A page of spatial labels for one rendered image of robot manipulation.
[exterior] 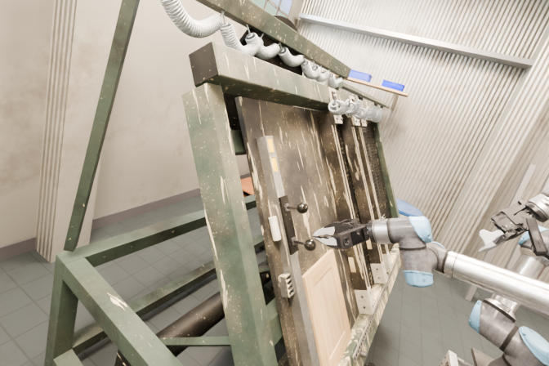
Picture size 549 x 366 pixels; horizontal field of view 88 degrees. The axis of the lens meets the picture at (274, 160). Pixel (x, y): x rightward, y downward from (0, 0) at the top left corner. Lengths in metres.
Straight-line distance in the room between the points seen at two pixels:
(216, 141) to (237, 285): 0.40
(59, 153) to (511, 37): 5.10
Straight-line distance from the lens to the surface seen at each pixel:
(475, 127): 4.83
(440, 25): 4.96
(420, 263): 0.94
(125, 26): 1.23
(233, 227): 0.80
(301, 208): 0.90
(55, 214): 2.78
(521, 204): 1.23
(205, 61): 0.84
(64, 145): 2.54
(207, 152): 0.82
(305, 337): 1.15
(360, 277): 1.65
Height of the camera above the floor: 1.88
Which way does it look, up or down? 15 degrees down
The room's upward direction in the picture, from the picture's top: 17 degrees clockwise
